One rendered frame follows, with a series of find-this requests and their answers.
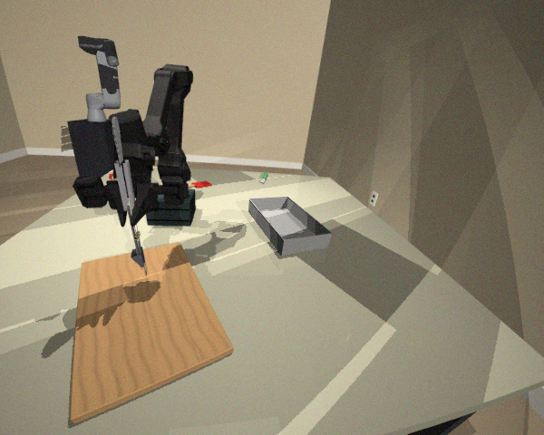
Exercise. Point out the red spatula with wooden handle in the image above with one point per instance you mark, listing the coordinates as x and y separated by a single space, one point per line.
200 184

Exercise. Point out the light brown wooden board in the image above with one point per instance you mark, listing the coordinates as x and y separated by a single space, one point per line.
134 333

